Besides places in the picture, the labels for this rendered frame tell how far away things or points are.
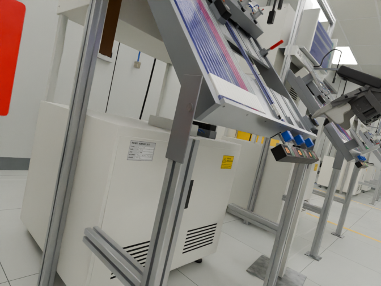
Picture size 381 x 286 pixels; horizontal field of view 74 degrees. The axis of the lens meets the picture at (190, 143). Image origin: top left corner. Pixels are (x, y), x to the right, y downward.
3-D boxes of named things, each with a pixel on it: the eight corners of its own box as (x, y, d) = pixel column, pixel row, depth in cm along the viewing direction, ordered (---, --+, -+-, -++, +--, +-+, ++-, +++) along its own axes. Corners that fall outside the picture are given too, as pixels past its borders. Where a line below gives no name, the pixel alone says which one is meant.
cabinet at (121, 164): (214, 264, 129) (242, 144, 124) (77, 327, 76) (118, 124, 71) (138, 213, 171) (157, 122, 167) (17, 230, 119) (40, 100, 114)
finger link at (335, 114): (324, 129, 63) (359, 114, 63) (311, 109, 66) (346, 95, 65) (320, 133, 66) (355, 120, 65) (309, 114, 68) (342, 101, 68)
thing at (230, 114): (300, 146, 104) (317, 137, 100) (200, 121, 55) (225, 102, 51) (299, 143, 105) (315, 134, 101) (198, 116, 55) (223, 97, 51)
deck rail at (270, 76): (301, 146, 106) (316, 138, 102) (300, 145, 104) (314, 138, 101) (235, 27, 133) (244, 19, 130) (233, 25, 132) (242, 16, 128)
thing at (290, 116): (304, 139, 103) (312, 135, 102) (206, 109, 54) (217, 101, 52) (283, 102, 111) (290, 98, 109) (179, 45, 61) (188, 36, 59)
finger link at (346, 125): (331, 138, 76) (356, 121, 68) (321, 121, 78) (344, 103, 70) (339, 136, 77) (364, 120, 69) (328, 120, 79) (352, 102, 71)
